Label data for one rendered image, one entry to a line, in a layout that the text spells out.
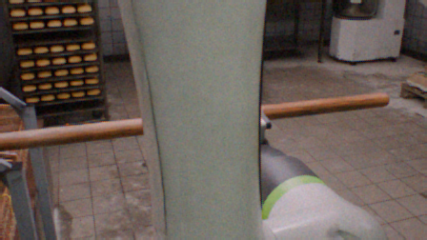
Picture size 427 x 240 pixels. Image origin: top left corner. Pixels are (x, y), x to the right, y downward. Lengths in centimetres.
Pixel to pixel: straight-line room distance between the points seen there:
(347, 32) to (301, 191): 536
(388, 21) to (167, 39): 580
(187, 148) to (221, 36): 8
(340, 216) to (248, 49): 21
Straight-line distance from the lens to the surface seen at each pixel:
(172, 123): 30
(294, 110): 84
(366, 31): 587
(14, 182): 124
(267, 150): 58
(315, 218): 43
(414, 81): 472
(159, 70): 29
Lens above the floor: 149
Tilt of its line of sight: 23 degrees down
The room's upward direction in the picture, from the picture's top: straight up
